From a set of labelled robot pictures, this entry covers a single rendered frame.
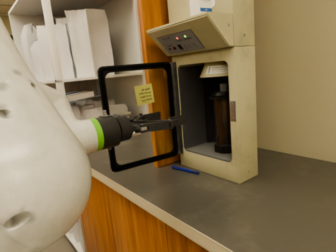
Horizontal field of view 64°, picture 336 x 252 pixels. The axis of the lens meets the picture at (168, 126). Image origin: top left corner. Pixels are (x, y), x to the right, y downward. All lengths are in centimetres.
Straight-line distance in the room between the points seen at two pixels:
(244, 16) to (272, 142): 67
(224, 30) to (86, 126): 50
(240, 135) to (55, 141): 78
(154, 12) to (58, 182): 102
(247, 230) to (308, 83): 73
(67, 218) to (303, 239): 60
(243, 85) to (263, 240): 49
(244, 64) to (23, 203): 83
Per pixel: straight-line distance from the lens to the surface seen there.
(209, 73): 102
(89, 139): 72
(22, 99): 27
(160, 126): 78
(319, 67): 125
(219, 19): 88
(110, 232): 143
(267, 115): 138
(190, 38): 96
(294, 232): 77
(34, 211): 23
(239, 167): 99
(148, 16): 117
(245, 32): 97
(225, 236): 74
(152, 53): 115
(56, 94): 79
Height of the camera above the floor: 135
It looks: 12 degrees down
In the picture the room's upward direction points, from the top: 5 degrees counter-clockwise
